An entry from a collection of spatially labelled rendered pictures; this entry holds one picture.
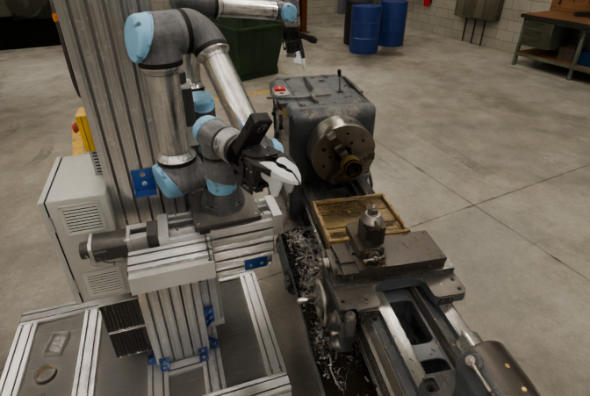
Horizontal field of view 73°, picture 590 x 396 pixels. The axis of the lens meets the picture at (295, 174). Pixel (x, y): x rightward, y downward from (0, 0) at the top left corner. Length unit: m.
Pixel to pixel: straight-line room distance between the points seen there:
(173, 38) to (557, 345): 2.53
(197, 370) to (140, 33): 1.57
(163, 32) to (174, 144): 0.31
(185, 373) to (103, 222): 0.92
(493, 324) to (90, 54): 2.47
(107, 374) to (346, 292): 1.28
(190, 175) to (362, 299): 0.71
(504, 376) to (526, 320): 1.83
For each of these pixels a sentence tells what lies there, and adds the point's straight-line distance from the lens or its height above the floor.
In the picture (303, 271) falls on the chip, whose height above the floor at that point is 0.59.
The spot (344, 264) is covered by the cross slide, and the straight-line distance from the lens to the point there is 1.46.
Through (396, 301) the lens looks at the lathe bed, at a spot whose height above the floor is 0.84.
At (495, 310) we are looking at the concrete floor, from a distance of 2.86.
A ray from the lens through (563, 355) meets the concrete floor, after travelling 2.81.
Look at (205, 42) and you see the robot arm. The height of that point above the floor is 1.73.
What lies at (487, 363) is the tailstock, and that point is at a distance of 1.08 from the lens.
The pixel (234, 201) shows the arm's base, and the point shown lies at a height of 1.20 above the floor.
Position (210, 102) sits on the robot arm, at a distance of 1.74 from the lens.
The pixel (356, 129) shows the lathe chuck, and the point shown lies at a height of 1.21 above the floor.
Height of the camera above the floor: 1.96
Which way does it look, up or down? 31 degrees down
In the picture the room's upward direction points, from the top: straight up
